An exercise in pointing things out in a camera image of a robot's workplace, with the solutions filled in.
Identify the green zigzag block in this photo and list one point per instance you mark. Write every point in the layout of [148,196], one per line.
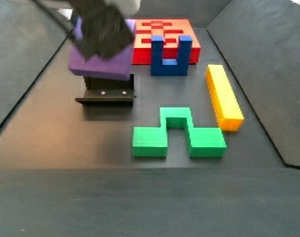
[150,140]

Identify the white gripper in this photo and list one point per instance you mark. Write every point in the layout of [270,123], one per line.
[129,7]

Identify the blue U-shaped block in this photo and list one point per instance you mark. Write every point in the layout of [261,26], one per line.
[170,67]

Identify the black angled fixture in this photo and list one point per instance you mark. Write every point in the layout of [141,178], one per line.
[107,92]

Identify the purple U-shaped block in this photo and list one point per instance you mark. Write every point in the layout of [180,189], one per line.
[97,67]

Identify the red board with slots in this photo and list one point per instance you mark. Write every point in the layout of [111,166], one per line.
[170,29]

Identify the yellow long block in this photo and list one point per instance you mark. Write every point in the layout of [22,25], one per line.
[224,99]

